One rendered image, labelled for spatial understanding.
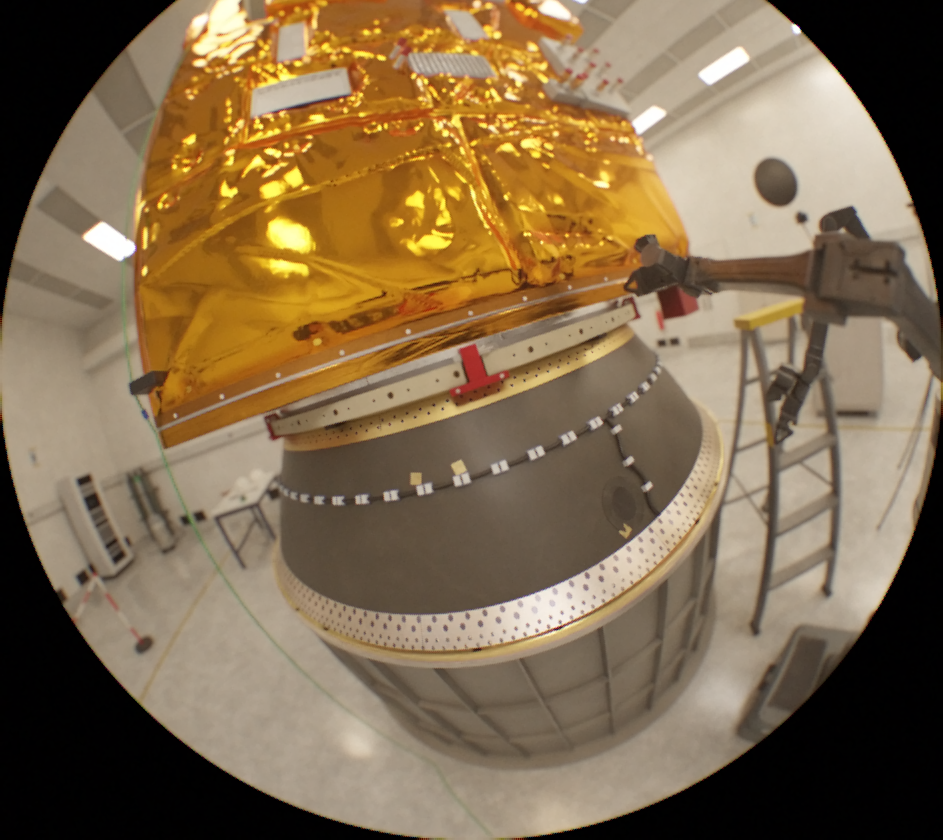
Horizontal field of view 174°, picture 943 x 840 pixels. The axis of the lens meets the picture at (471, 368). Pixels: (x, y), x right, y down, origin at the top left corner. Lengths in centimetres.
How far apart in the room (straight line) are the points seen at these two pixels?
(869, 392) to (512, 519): 372
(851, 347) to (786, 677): 292
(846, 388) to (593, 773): 362
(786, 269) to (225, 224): 104
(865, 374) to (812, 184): 467
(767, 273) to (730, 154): 766
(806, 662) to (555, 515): 142
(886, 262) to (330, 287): 86
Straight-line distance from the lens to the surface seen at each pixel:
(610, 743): 175
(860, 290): 42
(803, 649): 174
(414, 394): 65
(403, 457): 69
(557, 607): 69
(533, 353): 68
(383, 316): 68
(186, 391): 83
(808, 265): 48
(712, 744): 180
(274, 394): 72
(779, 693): 164
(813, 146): 787
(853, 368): 384
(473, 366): 63
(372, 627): 82
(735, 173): 806
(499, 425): 67
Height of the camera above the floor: 174
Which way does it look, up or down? 4 degrees down
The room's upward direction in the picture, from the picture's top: 18 degrees counter-clockwise
